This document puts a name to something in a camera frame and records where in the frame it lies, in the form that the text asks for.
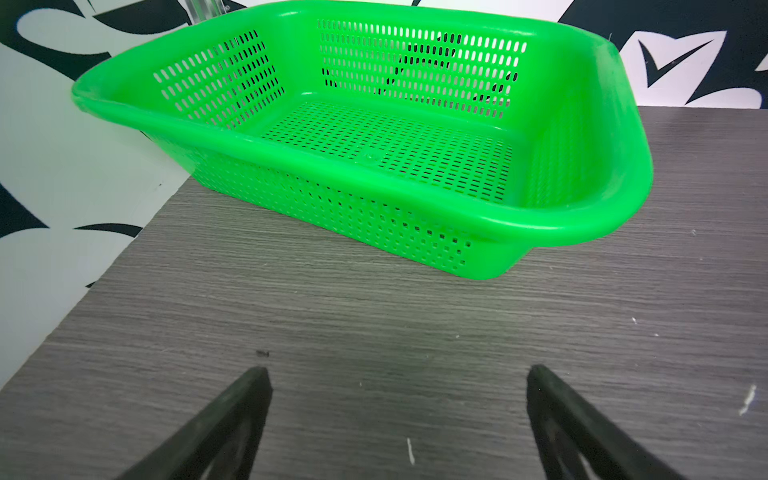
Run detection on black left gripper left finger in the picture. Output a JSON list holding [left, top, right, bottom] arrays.
[[119, 367, 273, 479]]

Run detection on green plastic perforated basket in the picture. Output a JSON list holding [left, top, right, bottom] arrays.
[[72, 1, 653, 280]]

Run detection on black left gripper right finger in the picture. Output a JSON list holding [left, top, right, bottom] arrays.
[[526, 364, 683, 479]]

